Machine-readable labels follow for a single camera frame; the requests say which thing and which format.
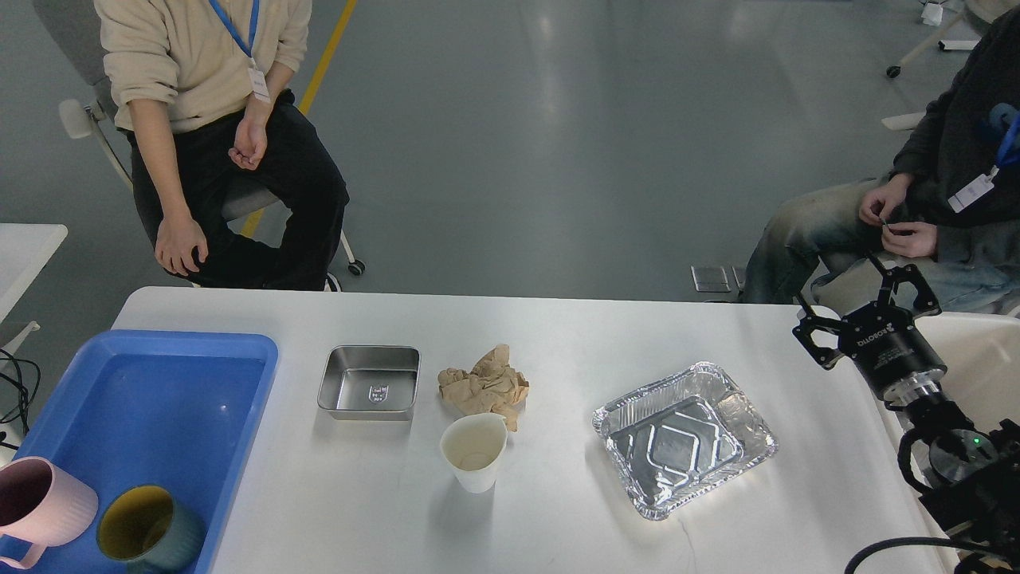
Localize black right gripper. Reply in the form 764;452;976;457
793;252;948;402

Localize aluminium foil tray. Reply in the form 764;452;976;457
591;362;779;521

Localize square stainless steel tray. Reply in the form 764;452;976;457
317;345;420;422

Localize dark green mug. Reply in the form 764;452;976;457
97;484;206;573

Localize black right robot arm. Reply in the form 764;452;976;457
793;257;1019;573

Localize person in dark hoodie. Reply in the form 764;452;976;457
737;10;1019;313

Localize metal floor plate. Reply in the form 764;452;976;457
691;265;746;293

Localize white chair base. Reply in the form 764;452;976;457
885;1;1015;79

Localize crumpled brown paper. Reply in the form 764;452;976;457
437;344;531;433

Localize white paper cup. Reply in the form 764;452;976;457
438;413;508;493

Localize blue plastic tray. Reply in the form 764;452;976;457
16;330;278;573

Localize person in beige sweater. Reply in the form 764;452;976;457
94;1;349;291

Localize pink ribbed mug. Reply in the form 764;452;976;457
1;455;99;570

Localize white side table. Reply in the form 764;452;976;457
1;224;67;320

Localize black cables at left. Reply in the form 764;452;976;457
0;349;41;447

